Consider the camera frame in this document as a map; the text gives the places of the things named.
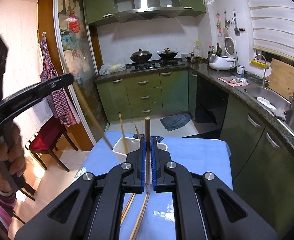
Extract white rice cooker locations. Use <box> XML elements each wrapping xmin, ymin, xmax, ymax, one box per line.
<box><xmin>209</xmin><ymin>37</ymin><xmax>238</xmax><ymax>71</ymax></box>

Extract dark granite countertop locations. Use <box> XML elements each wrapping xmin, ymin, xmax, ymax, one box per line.
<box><xmin>94</xmin><ymin>60</ymin><xmax>294</xmax><ymax>170</ymax></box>

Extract wooden cutting board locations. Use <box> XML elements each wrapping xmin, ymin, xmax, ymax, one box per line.
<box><xmin>268</xmin><ymin>58</ymin><xmax>294</xmax><ymax>98</ymax></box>

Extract yellow oil bottle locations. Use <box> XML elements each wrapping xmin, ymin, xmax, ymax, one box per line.
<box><xmin>192</xmin><ymin>41</ymin><xmax>202</xmax><ymax>58</ymax></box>

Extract hanging black spatula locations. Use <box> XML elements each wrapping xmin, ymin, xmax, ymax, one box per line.
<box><xmin>233</xmin><ymin>9</ymin><xmax>241</xmax><ymax>36</ymax></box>

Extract black gas hob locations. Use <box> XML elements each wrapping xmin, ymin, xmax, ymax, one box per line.
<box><xmin>130</xmin><ymin>60</ymin><xmax>186</xmax><ymax>71</ymax></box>

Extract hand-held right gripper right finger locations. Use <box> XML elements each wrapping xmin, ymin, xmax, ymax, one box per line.
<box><xmin>151</xmin><ymin>136</ymin><xmax>280</xmax><ymax>240</ymax></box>

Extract dark brown chopstick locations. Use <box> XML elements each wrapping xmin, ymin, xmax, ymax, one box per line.
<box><xmin>130</xmin><ymin>117</ymin><xmax>152</xmax><ymax>240</ymax></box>

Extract grey rag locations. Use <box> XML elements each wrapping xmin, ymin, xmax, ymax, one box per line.
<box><xmin>273</xmin><ymin>107</ymin><xmax>287</xmax><ymax>120</ymax></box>

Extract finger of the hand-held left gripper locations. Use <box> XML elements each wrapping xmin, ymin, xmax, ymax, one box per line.
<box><xmin>0</xmin><ymin>72</ymin><xmax>74</xmax><ymax>128</ymax></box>

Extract hanging metal ladle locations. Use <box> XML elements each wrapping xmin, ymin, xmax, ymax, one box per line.
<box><xmin>223</xmin><ymin>11</ymin><xmax>230</xmax><ymax>37</ymax></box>

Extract black wok with wooden handle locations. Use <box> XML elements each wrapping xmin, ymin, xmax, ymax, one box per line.
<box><xmin>157</xmin><ymin>48</ymin><xmax>179</xmax><ymax>60</ymax></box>

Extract blue patterned tablecloth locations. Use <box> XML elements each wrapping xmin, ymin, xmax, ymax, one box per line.
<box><xmin>72</xmin><ymin>131</ymin><xmax>233</xmax><ymax>240</ymax></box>

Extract yellow green tray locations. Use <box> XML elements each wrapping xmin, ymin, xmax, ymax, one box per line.
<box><xmin>250</xmin><ymin>59</ymin><xmax>271</xmax><ymax>68</ymax></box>

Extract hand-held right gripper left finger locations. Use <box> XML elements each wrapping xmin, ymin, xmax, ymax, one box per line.
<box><xmin>15</xmin><ymin>137</ymin><xmax>147</xmax><ymax>240</ymax></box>

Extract wooden chair with red cushion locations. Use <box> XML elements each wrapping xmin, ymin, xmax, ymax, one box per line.
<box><xmin>25</xmin><ymin>116</ymin><xmax>79</xmax><ymax>172</ymax></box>

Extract small curved steel faucet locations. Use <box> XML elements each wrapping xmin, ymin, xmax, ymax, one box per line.
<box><xmin>254</xmin><ymin>54</ymin><xmax>268</xmax><ymax>87</ymax></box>

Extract white plate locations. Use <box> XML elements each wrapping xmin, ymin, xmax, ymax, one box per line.
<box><xmin>256</xmin><ymin>97</ymin><xmax>277</xmax><ymax>110</ymax></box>

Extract white plastic utensil holder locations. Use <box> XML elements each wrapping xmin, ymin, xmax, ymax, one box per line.
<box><xmin>112</xmin><ymin>136</ymin><xmax>168</xmax><ymax>163</ymax></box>

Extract pink dish cloth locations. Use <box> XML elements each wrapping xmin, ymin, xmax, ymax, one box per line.
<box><xmin>217</xmin><ymin>76</ymin><xmax>250</xmax><ymax>87</ymax></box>

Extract blue grey floor cloth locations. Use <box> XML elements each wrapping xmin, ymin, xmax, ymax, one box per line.
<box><xmin>160</xmin><ymin>113</ymin><xmax>194</xmax><ymax>132</ymax></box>

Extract red checked apron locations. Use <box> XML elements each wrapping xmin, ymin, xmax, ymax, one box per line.
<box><xmin>38</xmin><ymin>32</ymin><xmax>80</xmax><ymax>128</ymax></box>

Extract white window blind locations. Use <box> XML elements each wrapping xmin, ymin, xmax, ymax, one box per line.
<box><xmin>239</xmin><ymin>0</ymin><xmax>294</xmax><ymax>55</ymax></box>

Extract printed glass sliding door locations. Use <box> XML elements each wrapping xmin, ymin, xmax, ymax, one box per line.
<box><xmin>53</xmin><ymin>0</ymin><xmax>110</xmax><ymax>145</ymax></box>

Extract clear plastic bag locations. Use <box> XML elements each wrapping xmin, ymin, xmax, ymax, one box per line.
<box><xmin>99</xmin><ymin>59</ymin><xmax>127</xmax><ymax>75</ymax></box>

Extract person's left hand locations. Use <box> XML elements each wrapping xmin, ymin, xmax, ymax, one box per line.
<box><xmin>0</xmin><ymin>125</ymin><xmax>27</xmax><ymax>193</ymax></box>

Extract pink hanging kitchen tool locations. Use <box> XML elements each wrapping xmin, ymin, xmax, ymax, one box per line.
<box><xmin>216</xmin><ymin>12</ymin><xmax>223</xmax><ymax>38</ymax></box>

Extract black wok with lid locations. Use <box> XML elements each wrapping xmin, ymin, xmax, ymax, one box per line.
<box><xmin>130</xmin><ymin>48</ymin><xmax>153</xmax><ymax>63</ymax></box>

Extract black built-in appliance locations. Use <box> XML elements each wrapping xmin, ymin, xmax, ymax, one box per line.
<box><xmin>195</xmin><ymin>76</ymin><xmax>228</xmax><ymax>125</ymax></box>

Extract steel range hood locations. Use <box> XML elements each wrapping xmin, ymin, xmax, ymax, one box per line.
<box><xmin>114</xmin><ymin>0</ymin><xmax>185</xmax><ymax>23</ymax></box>

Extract green wall cabinets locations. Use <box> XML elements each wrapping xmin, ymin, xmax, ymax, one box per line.
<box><xmin>83</xmin><ymin>0</ymin><xmax>207</xmax><ymax>28</ymax></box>

